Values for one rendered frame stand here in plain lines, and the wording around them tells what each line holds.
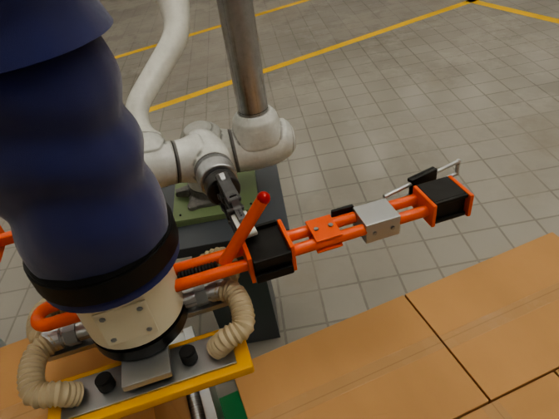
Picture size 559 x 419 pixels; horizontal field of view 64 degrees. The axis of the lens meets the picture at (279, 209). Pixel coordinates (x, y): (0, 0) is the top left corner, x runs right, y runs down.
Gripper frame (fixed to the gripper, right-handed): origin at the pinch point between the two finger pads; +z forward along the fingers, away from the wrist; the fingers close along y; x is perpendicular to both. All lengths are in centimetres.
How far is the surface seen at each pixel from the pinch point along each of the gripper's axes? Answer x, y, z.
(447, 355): -46, 63, 7
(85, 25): 12.2, -44.4, 8.9
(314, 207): -63, 118, -135
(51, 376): 46, 22, -5
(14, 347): 55, 22, -17
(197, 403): 24, 62, -11
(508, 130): -211, 118, -140
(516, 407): -52, 62, 26
